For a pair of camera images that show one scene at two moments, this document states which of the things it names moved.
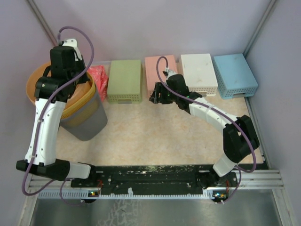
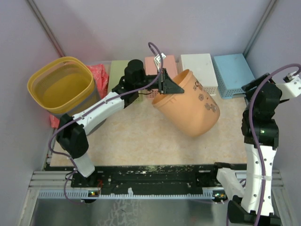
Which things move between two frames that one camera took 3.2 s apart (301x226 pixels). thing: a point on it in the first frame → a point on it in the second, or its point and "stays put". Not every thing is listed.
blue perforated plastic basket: (234, 77) stays put
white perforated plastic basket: (199, 73) stays put
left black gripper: (84, 78) → (168, 85)
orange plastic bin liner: (77, 92) → (194, 112)
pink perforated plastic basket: (151, 73) stays put
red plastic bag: (100, 76) stays put
